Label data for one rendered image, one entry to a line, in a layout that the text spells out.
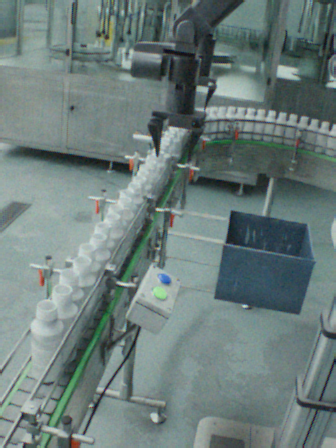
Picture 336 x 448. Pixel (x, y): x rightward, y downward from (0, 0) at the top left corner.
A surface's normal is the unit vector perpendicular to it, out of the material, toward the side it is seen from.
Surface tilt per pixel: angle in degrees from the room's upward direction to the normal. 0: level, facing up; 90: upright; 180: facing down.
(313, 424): 90
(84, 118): 90
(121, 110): 90
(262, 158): 89
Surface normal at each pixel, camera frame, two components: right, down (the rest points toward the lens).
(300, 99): -0.18, 0.40
